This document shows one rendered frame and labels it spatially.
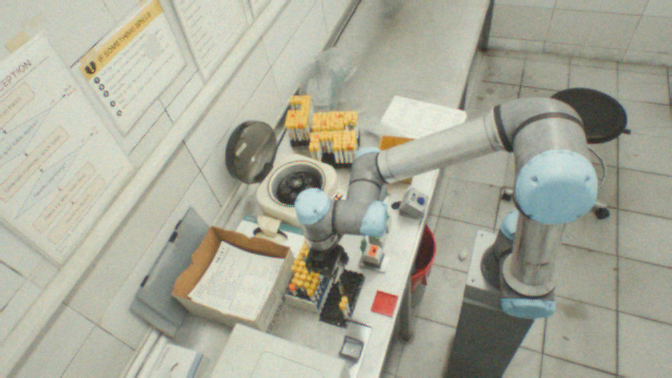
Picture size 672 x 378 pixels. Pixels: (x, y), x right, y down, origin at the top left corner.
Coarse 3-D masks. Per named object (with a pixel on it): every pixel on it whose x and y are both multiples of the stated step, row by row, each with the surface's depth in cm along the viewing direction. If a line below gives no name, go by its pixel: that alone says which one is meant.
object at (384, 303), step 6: (378, 294) 135; (384, 294) 135; (390, 294) 134; (378, 300) 134; (384, 300) 134; (390, 300) 133; (396, 300) 132; (372, 306) 132; (378, 306) 133; (384, 306) 132; (390, 306) 132; (378, 312) 131; (384, 312) 131; (390, 312) 131
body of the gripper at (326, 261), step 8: (336, 240) 105; (328, 248) 104; (336, 248) 110; (312, 256) 104; (320, 256) 103; (328, 256) 109; (336, 256) 109; (312, 264) 107; (320, 264) 108; (328, 264) 109; (336, 264) 109; (320, 272) 112; (328, 272) 107; (336, 272) 111
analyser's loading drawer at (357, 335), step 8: (352, 320) 125; (352, 328) 126; (360, 328) 125; (368, 328) 125; (344, 336) 122; (352, 336) 124; (360, 336) 124; (368, 336) 124; (344, 344) 123; (352, 344) 123; (360, 344) 122; (344, 352) 122; (352, 352) 122; (360, 352) 120; (344, 360) 121; (352, 360) 120; (360, 360) 120; (352, 368) 119; (352, 376) 118
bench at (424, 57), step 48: (384, 0) 235; (432, 0) 230; (480, 0) 224; (384, 48) 210; (432, 48) 205; (384, 96) 189; (432, 96) 185; (288, 144) 179; (240, 192) 164; (432, 192) 156; (384, 288) 136; (192, 336) 135; (288, 336) 131; (336, 336) 129; (384, 336) 127
